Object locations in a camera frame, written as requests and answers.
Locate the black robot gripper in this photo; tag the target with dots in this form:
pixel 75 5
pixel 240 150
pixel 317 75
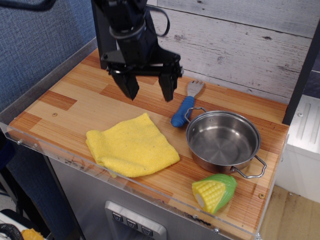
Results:
pixel 138 53

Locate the yellow cloth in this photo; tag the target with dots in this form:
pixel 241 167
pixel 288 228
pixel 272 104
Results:
pixel 132 148

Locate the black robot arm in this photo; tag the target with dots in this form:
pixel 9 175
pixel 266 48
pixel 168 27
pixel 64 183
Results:
pixel 126 11

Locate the stainless steel pot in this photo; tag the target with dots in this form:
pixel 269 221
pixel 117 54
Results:
pixel 223 142

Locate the toy corn cob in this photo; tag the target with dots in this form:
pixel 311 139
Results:
pixel 214 192

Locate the silver dispenser button panel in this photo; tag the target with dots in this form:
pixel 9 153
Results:
pixel 135 221

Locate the white ridged side cabinet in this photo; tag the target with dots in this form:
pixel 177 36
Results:
pixel 299 167

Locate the yellow toy on floor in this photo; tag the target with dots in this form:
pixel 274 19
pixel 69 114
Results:
pixel 31 234

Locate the blue handled metal fork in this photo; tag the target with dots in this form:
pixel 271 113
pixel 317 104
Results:
pixel 194 87

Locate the black left upright post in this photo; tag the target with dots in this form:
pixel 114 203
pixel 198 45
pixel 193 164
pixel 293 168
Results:
pixel 105 42

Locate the black upright post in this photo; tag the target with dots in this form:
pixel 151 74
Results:
pixel 105 42
pixel 303 77

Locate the black right upright post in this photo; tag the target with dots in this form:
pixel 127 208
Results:
pixel 303 77

